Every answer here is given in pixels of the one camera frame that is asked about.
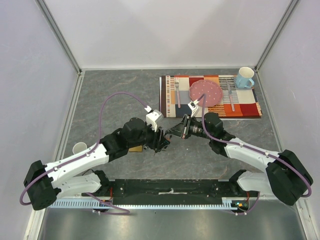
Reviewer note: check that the large brass padlock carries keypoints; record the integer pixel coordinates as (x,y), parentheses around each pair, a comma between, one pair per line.
(137,149)

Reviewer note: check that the pink handled fork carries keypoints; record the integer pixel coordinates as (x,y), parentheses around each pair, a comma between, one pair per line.
(177,85)

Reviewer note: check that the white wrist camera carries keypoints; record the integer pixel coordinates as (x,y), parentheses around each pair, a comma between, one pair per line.
(194,107)
(153,117)

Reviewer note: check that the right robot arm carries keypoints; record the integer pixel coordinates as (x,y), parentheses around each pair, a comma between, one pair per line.
(281,174)

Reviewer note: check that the light blue mug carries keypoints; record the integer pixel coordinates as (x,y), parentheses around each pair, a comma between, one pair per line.
(244,78)

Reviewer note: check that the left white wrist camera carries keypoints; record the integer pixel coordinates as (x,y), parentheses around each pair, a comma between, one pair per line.
(153,117)

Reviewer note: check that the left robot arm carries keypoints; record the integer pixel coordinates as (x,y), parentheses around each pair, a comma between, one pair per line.
(45,183)

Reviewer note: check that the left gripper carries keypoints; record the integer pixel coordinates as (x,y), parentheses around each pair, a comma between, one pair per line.
(158,140)

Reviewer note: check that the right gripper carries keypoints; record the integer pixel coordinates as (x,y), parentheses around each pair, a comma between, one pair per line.
(186,126)

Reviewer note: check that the grey printed mug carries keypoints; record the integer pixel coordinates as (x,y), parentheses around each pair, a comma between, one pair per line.
(79,147)

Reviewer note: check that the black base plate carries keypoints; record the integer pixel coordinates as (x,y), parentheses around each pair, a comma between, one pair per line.
(171,191)

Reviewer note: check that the orange black padlock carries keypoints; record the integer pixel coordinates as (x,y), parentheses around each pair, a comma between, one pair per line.
(168,136)

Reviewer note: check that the pink handled knife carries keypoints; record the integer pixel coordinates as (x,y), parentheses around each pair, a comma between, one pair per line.
(230,93)

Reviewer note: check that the light blue cable duct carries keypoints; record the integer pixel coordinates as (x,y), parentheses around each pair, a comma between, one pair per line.
(90,203)

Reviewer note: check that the colourful patchwork placemat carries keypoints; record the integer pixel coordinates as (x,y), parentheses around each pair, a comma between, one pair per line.
(245,101)

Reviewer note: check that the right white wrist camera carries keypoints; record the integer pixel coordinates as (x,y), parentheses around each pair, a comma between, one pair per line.
(194,107)

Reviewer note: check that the pink dotted plate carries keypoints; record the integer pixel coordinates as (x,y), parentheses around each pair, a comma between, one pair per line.
(207,92)

